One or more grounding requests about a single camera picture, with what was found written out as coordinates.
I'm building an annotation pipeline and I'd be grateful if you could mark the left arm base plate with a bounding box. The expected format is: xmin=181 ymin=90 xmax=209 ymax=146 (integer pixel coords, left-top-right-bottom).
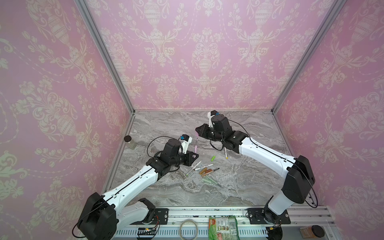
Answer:
xmin=132 ymin=208 xmax=169 ymax=225

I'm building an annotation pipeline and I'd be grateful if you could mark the pale green pen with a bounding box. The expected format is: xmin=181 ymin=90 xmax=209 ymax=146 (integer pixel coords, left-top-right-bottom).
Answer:
xmin=205 ymin=177 xmax=222 ymax=188

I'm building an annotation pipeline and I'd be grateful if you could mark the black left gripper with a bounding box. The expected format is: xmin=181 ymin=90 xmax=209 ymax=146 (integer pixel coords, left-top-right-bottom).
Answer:
xmin=170 ymin=150 xmax=200 ymax=167

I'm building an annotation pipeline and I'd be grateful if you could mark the aluminium corner frame post left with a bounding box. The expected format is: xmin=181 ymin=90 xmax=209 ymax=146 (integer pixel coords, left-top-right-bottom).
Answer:
xmin=74 ymin=0 xmax=135 ymax=116

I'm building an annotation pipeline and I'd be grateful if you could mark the white pen red label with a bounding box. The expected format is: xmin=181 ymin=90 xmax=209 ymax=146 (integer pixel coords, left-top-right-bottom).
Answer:
xmin=195 ymin=164 xmax=214 ymax=171

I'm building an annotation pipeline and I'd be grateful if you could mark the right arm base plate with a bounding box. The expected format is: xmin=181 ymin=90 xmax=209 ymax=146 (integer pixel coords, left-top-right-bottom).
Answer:
xmin=246 ymin=208 xmax=291 ymax=226

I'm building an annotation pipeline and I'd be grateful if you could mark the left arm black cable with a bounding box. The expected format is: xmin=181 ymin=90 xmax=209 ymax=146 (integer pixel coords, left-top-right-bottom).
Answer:
xmin=71 ymin=135 xmax=184 ymax=239

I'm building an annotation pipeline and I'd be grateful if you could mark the cable ring coil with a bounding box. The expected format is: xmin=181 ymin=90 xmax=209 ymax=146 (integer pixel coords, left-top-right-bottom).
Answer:
xmin=179 ymin=218 xmax=199 ymax=240

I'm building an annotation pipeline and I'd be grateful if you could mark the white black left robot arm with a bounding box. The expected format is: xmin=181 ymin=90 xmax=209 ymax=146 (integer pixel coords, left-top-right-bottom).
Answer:
xmin=74 ymin=135 xmax=199 ymax=240

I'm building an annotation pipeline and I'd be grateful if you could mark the brown jar black lid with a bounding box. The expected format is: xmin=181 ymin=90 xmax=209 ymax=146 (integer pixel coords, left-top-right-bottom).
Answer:
xmin=300 ymin=225 xmax=325 ymax=239

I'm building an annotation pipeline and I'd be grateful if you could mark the aluminium corner frame post right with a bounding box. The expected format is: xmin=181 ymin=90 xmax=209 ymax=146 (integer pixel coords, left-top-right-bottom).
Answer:
xmin=271 ymin=0 xmax=347 ymax=116

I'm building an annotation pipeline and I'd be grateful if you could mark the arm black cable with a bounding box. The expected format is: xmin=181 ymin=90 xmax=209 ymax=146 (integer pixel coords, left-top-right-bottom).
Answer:
xmin=209 ymin=119 xmax=319 ymax=209
xmin=71 ymin=135 xmax=184 ymax=239

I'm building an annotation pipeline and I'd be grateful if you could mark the small jar black lid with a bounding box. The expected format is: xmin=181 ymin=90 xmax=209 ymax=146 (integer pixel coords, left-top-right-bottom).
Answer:
xmin=124 ymin=135 xmax=137 ymax=150

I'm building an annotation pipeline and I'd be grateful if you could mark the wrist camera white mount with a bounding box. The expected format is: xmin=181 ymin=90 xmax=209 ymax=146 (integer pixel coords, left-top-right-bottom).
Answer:
xmin=179 ymin=134 xmax=193 ymax=154
xmin=206 ymin=110 xmax=220 ymax=128

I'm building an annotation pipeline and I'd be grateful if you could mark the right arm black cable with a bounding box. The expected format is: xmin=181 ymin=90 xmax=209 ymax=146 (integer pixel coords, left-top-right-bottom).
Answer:
xmin=209 ymin=119 xmax=319 ymax=209

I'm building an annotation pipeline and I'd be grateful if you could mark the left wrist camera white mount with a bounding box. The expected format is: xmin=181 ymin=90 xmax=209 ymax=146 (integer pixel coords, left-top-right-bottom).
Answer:
xmin=179 ymin=134 xmax=193 ymax=154

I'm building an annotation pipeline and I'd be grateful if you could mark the brown pen cap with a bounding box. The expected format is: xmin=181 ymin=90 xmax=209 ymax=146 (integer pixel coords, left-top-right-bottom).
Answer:
xmin=199 ymin=168 xmax=208 ymax=175

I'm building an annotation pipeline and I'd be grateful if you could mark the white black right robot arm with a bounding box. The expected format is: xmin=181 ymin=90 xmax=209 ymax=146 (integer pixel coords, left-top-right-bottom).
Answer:
xmin=196 ymin=111 xmax=316 ymax=224

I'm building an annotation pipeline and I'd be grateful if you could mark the white pen green end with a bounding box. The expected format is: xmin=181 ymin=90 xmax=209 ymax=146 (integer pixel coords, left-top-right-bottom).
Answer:
xmin=186 ymin=161 xmax=202 ymax=176

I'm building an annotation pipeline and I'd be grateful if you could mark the pink pen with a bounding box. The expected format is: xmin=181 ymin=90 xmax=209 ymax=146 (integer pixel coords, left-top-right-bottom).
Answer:
xmin=194 ymin=133 xmax=199 ymax=153

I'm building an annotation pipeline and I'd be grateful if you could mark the aluminium corner frame post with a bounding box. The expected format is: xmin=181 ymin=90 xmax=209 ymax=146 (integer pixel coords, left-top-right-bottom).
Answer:
xmin=74 ymin=0 xmax=135 ymax=116
xmin=271 ymin=0 xmax=347 ymax=116

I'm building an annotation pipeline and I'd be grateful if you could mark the green snack packet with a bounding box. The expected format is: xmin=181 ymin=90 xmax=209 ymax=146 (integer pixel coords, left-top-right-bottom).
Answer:
xmin=208 ymin=216 xmax=240 ymax=240

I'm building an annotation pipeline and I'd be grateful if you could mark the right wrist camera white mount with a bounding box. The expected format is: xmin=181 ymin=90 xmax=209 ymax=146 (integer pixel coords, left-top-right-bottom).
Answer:
xmin=206 ymin=110 xmax=220 ymax=128

